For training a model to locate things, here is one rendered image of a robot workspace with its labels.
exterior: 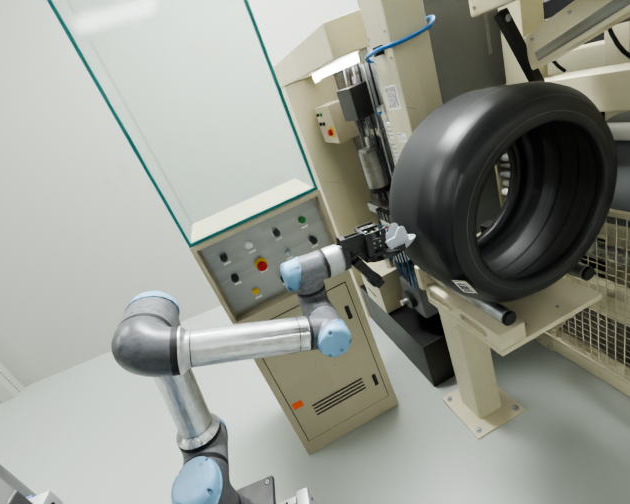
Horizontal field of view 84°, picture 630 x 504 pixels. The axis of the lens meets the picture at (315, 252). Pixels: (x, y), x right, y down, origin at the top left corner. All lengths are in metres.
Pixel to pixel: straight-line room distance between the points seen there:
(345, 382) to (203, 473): 1.01
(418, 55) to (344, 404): 1.56
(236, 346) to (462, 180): 0.61
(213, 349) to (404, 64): 0.94
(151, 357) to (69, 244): 3.22
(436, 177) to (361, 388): 1.30
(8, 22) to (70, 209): 1.41
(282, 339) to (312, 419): 1.22
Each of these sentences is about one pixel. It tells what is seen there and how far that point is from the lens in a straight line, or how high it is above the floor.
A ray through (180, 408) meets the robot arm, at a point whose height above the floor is 1.07.
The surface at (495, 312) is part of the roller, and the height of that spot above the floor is 0.91.
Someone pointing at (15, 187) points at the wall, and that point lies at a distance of 3.93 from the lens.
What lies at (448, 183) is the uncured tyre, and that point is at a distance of 0.87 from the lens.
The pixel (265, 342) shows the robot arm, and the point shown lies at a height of 1.22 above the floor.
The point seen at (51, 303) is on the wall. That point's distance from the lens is 4.26.
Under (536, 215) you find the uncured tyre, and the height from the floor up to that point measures 1.00.
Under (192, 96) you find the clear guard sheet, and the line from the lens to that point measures 1.35.
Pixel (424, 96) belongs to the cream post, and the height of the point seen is 1.48.
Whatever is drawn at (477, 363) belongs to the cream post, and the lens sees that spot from 1.76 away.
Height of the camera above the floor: 1.63
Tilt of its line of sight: 24 degrees down
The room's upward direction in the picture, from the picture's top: 22 degrees counter-clockwise
